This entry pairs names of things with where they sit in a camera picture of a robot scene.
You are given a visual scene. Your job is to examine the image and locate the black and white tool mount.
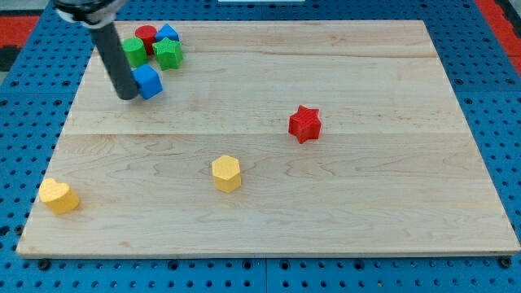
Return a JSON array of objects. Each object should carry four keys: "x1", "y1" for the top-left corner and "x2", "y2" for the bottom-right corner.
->
[{"x1": 51, "y1": 0, "x2": 127, "y2": 28}]

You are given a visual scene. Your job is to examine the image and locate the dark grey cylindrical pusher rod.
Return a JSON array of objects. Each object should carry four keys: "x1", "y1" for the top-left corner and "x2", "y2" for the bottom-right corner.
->
[{"x1": 90, "y1": 22, "x2": 139, "y2": 100}]

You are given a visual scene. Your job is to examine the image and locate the red star block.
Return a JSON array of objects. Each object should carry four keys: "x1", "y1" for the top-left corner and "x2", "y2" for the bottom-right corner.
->
[{"x1": 288, "y1": 105, "x2": 322, "y2": 144}]

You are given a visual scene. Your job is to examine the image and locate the green star block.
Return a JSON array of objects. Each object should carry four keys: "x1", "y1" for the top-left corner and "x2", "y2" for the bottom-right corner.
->
[{"x1": 152, "y1": 37, "x2": 183, "y2": 71}]

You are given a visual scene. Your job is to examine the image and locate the green cylinder block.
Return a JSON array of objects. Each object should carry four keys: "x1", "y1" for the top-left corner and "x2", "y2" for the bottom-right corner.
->
[{"x1": 122, "y1": 37, "x2": 148, "y2": 68}]

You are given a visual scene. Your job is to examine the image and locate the red cylinder block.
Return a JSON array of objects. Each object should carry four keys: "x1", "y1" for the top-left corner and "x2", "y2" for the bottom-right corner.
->
[{"x1": 134, "y1": 24, "x2": 157, "y2": 55}]

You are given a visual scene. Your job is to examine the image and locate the blue cube block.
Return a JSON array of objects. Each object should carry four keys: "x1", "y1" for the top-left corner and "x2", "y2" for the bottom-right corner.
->
[{"x1": 132, "y1": 64, "x2": 163, "y2": 99}]

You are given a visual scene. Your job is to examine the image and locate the blue triangular block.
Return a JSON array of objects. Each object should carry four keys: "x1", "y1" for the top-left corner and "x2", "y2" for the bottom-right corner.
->
[{"x1": 155, "y1": 24, "x2": 180, "y2": 42}]

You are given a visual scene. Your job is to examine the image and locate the yellow heart block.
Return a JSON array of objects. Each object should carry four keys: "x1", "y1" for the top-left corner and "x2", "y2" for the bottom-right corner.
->
[{"x1": 38, "y1": 177, "x2": 80, "y2": 215}]

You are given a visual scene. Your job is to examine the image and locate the yellow hexagon block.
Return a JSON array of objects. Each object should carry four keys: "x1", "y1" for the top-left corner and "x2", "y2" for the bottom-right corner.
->
[{"x1": 212, "y1": 155, "x2": 242, "y2": 193}]

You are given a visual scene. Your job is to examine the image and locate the light wooden board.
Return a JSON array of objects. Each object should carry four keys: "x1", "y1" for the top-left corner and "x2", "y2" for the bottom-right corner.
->
[{"x1": 16, "y1": 20, "x2": 520, "y2": 259}]

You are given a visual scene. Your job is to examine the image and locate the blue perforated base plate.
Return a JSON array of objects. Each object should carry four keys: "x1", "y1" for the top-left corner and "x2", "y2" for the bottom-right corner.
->
[{"x1": 1, "y1": 1, "x2": 520, "y2": 292}]

